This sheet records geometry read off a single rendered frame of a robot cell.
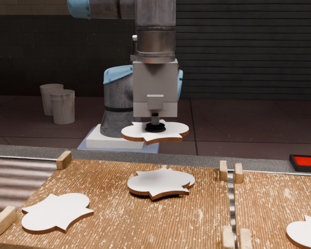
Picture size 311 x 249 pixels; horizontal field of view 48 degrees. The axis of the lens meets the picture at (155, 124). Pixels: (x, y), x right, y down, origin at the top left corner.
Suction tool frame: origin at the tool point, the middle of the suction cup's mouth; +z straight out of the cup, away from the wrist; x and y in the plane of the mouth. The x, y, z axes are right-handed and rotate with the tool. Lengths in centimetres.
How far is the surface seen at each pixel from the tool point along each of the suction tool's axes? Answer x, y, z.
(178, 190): -3.7, 4.8, 10.8
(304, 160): 17.7, 39.2, 13.4
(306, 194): -1.6, 31.8, 12.6
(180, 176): 2.5, 5.5, 10.7
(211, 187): 1.2, 12.2, 12.7
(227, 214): -9.5, 13.7, 12.6
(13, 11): 481, -220, -22
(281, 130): 312, 141, 107
